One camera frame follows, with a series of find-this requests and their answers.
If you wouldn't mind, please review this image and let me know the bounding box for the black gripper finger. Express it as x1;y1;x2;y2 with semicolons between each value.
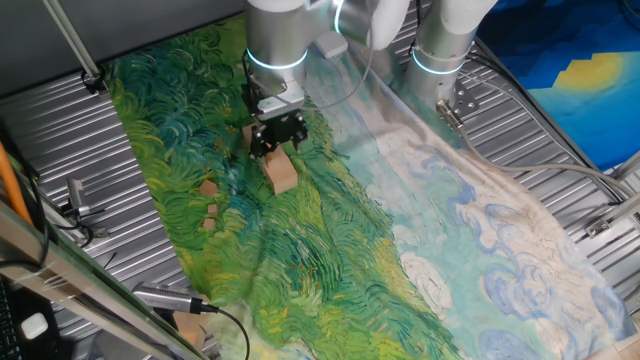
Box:
289;117;309;151
248;127;274;160

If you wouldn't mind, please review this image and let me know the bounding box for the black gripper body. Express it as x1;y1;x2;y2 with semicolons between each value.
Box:
257;112;306;144

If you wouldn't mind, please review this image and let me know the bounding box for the white power strip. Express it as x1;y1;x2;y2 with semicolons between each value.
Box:
313;30;350;60

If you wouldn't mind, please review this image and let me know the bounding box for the green blue painted cloth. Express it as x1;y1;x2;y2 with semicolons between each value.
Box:
102;0;639;360

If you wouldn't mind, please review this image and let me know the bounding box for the grey metal pole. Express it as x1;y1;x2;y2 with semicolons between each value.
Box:
42;0;109;96

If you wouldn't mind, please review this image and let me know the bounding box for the orange tube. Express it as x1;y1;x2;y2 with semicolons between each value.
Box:
0;142;34;226

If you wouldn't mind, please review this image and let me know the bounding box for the blue yellow painted cloth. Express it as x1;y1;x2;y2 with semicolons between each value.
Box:
474;0;640;171

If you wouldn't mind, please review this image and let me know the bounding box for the white earbuds case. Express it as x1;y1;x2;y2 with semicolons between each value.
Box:
20;312;50;341

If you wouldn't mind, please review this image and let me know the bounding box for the black keyboard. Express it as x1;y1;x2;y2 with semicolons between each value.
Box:
0;277;24;360

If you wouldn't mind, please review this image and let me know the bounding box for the aluminium profile bar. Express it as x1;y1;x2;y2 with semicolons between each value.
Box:
584;192;640;239

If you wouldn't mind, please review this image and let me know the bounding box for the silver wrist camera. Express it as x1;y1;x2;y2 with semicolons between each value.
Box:
254;79;306;121

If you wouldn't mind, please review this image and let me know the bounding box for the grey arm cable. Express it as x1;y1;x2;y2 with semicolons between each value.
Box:
259;0;376;112

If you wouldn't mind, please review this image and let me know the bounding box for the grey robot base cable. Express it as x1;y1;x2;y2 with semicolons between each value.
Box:
435;98;640;204

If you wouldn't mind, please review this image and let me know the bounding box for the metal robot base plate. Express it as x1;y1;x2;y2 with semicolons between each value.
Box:
447;79;481;119

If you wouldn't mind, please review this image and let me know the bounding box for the black camera cable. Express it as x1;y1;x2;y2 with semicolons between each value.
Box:
204;304;251;360

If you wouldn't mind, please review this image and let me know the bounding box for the silver ribbed camera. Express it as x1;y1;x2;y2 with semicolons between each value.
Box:
132;281;210;315

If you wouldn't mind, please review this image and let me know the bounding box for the grey black camera mount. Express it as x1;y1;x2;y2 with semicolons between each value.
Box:
62;177;109;239

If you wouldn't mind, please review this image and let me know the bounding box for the aluminium frame beam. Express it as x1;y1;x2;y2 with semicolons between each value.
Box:
0;199;209;360

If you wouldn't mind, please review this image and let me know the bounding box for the black frame cable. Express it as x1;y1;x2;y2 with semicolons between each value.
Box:
19;164;51;271

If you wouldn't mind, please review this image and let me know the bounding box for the metal corner bracket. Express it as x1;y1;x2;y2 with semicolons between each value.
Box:
583;217;614;240

